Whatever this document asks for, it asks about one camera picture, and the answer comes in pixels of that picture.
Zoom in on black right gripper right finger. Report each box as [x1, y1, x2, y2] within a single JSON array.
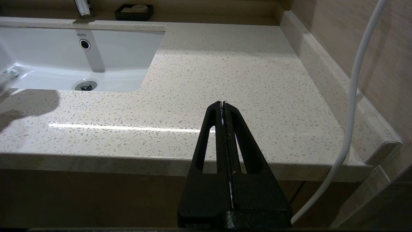
[[224, 101, 293, 228]]

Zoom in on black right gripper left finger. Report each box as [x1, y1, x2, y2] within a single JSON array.
[[178, 101, 233, 228]]

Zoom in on long packet with green end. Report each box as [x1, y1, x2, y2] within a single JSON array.
[[0, 64, 34, 99]]

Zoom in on wooden vanity cabinet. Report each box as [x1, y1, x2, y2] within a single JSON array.
[[0, 169, 412, 230]]

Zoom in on stone backsplash ledge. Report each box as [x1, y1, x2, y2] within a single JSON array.
[[279, 9, 403, 166]]

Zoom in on chrome sink drain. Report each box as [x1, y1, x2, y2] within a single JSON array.
[[75, 81, 98, 92]]

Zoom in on white sink basin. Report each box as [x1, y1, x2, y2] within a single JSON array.
[[0, 18, 166, 93]]

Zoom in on black soap dish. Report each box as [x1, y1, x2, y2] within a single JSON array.
[[115, 4, 154, 21]]

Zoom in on round soap bar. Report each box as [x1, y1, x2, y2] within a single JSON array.
[[122, 5, 149, 13]]

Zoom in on chrome faucet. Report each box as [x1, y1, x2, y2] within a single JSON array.
[[74, 0, 97, 19]]

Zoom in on white cable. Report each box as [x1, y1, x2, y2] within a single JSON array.
[[291, 0, 387, 224]]

